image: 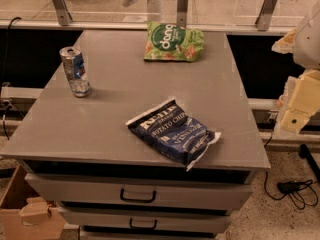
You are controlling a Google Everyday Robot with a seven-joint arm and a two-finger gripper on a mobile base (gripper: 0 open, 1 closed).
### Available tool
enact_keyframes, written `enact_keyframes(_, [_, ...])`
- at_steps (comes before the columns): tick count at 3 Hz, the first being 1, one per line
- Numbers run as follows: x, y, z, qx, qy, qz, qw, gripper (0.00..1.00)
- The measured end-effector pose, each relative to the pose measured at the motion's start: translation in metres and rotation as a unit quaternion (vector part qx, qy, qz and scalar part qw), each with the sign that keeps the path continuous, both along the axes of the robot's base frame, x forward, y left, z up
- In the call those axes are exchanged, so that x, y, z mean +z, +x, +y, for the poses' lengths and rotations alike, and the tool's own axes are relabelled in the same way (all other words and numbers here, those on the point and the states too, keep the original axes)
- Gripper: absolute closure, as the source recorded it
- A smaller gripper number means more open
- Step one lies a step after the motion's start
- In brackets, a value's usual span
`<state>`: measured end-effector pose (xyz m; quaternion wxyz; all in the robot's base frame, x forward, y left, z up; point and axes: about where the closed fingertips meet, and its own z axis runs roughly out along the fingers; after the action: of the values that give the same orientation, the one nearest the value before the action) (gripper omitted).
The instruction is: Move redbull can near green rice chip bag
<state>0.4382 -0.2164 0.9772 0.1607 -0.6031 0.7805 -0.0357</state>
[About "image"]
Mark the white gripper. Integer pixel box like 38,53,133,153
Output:
278,69,320,133

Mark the silver blue redbull can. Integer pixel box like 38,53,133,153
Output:
59,46,91,97

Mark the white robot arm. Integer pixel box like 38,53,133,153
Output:
272,1,320,133

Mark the blue potato chip bag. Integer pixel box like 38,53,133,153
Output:
126,98,221,171

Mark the green rice chip bag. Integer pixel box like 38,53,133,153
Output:
144,21,204,62

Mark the grey drawer cabinet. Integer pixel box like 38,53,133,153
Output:
2,30,270,240

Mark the cardboard box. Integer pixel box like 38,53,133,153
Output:
0,166,65,240

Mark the black power adapter with cable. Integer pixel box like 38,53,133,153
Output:
263,173,319,210

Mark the right metal bracket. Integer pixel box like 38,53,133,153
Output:
255,0,278,31

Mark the metal bracket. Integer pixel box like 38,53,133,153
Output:
52,0,72,26
255,0,278,31
176,0,189,27

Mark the middle metal bracket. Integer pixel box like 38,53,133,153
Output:
176,0,189,27

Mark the black lower drawer handle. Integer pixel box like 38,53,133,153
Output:
129,218,158,230

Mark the black drawer handle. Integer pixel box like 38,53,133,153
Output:
119,189,157,203
129,218,158,230

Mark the black top drawer handle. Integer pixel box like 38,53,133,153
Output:
119,189,157,203

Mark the left metal bracket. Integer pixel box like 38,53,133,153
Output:
52,0,72,26

